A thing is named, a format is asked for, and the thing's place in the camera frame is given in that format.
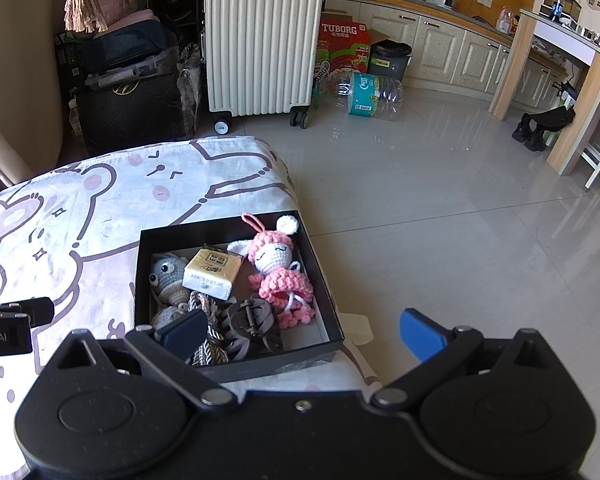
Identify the small plastic bottle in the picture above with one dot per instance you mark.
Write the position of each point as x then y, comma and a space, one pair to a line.
75, 117

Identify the red Tuborg carton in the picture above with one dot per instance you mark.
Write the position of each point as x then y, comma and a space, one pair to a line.
347, 62

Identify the wooden table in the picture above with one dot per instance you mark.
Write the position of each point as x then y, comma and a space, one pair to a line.
580, 110

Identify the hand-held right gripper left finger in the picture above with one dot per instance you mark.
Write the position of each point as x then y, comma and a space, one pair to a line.
185, 332

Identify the teal water bottle pack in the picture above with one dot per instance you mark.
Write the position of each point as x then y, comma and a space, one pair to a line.
367, 95

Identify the pink cushion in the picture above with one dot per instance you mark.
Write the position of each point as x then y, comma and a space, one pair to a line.
135, 21

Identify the pink bag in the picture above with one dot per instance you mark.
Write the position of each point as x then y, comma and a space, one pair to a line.
112, 2

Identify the black trash bin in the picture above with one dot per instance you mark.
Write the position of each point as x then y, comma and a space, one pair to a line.
390, 62

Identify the grey crochet doll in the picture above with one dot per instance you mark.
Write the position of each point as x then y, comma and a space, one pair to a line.
167, 275

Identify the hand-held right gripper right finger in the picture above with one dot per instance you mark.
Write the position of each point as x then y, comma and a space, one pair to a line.
422, 335

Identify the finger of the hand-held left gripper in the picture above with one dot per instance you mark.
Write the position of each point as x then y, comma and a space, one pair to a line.
37, 310

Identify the small yellow tissue pack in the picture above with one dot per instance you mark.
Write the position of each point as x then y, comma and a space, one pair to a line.
212, 272

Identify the dark blue bag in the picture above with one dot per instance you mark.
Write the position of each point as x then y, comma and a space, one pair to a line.
120, 42

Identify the white kitchen cabinets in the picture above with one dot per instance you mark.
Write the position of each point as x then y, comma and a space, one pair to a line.
440, 50

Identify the glass tank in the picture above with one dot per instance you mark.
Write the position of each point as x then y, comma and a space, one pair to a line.
562, 2

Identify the clear plastic bag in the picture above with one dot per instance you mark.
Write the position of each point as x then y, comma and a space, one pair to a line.
191, 90

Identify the dark hair claw clip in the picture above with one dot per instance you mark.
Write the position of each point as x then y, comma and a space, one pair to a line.
250, 325

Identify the pink crochet doll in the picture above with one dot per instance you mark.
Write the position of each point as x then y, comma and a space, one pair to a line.
280, 285

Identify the printed blanket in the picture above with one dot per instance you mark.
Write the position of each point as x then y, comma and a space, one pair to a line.
80, 220

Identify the white ribbed suitcase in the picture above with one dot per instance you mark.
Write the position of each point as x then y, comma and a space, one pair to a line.
260, 50

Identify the black cardboard box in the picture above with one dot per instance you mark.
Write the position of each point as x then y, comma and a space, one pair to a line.
280, 357

